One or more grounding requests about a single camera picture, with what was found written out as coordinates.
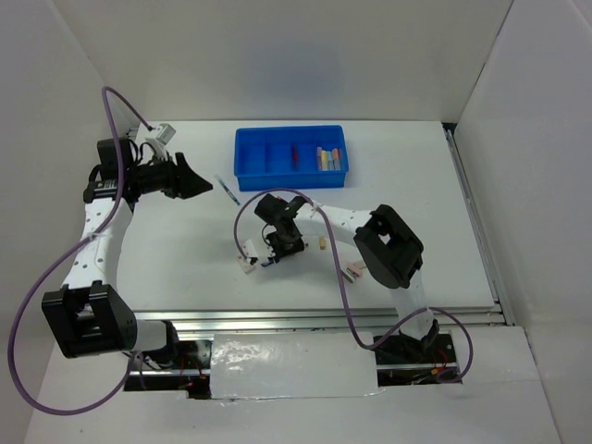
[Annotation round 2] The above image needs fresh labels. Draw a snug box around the blue pen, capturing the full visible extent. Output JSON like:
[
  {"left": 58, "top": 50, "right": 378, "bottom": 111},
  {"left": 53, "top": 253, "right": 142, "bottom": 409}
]
[{"left": 214, "top": 175, "right": 241, "bottom": 206}]

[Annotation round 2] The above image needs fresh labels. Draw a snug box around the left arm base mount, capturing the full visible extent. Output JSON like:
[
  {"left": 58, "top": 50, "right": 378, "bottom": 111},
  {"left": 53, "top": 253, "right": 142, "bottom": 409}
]
[{"left": 124, "top": 339, "right": 213, "bottom": 401}]

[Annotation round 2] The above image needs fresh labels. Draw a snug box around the aluminium frame rail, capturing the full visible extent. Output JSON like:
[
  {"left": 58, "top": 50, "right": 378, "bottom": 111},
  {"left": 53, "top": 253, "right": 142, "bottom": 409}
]
[{"left": 135, "top": 303, "right": 506, "bottom": 336}]

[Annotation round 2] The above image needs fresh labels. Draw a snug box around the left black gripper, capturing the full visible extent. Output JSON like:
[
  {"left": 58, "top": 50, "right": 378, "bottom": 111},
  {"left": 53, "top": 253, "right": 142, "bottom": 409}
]
[{"left": 128, "top": 150, "right": 213, "bottom": 201}]

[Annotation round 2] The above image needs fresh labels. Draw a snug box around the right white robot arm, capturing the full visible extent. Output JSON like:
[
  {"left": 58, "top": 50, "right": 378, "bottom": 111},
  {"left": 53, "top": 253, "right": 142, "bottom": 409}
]
[{"left": 254, "top": 193, "right": 439, "bottom": 363}]

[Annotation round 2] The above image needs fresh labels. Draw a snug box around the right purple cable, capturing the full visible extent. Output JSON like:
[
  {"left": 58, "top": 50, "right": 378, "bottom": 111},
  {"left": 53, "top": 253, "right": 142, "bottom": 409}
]
[{"left": 233, "top": 188, "right": 474, "bottom": 384}]

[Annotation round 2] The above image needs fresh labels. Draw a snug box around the white red eraser pack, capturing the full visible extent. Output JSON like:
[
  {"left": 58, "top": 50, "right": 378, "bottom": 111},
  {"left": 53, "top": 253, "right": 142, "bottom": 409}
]
[{"left": 237, "top": 255, "right": 256, "bottom": 275}]

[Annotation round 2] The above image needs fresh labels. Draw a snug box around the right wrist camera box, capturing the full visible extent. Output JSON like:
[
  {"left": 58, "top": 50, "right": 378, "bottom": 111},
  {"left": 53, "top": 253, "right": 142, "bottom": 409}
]
[{"left": 238, "top": 239, "right": 263, "bottom": 267}]

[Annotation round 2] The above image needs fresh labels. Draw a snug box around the blue compartment tray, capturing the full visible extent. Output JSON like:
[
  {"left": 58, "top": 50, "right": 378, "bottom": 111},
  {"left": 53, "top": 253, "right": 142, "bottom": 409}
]
[{"left": 234, "top": 125, "right": 349, "bottom": 191}]

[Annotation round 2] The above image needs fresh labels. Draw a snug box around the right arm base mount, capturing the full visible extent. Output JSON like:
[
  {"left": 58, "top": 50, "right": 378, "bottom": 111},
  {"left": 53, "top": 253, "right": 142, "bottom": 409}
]
[{"left": 374, "top": 333, "right": 461, "bottom": 388}]

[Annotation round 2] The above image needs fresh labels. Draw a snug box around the purple cable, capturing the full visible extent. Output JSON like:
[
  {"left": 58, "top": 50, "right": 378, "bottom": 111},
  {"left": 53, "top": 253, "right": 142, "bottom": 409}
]
[
  {"left": 233, "top": 188, "right": 474, "bottom": 384},
  {"left": 7, "top": 86, "right": 156, "bottom": 416}
]

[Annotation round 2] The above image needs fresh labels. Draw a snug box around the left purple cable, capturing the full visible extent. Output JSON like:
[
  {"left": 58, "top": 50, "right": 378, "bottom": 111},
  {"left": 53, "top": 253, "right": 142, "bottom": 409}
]
[{"left": 7, "top": 86, "right": 156, "bottom": 416}]

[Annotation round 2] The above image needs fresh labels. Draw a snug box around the red pen crossed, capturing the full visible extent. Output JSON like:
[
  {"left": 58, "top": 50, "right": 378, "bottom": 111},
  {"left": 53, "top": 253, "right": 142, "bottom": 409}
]
[{"left": 291, "top": 144, "right": 300, "bottom": 171}]

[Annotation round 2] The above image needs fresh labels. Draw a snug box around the blue highlighter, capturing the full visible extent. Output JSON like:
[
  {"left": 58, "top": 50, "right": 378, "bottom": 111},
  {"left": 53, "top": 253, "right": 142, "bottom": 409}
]
[{"left": 327, "top": 151, "right": 335, "bottom": 170}]

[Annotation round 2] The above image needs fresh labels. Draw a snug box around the white foil cover sheet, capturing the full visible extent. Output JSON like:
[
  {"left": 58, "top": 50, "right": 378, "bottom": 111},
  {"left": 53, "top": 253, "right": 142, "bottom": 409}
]
[{"left": 210, "top": 331, "right": 378, "bottom": 400}]

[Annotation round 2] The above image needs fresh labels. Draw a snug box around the orange highlighter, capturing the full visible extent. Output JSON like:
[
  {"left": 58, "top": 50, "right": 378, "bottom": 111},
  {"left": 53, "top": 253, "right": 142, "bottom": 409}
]
[{"left": 332, "top": 148, "right": 341, "bottom": 170}]

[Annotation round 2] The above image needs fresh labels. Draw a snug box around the purple highlighter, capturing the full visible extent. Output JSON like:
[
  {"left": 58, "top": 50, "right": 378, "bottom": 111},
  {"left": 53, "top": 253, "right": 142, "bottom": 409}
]
[{"left": 316, "top": 146, "right": 323, "bottom": 171}]

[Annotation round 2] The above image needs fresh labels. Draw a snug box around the pink eraser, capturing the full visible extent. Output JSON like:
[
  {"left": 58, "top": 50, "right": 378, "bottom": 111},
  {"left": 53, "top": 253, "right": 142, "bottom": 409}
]
[{"left": 346, "top": 263, "right": 363, "bottom": 278}]

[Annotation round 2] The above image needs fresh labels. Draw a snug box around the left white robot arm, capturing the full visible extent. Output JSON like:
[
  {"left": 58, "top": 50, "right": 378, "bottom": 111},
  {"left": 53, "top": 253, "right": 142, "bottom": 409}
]
[{"left": 42, "top": 138, "right": 213, "bottom": 369}]

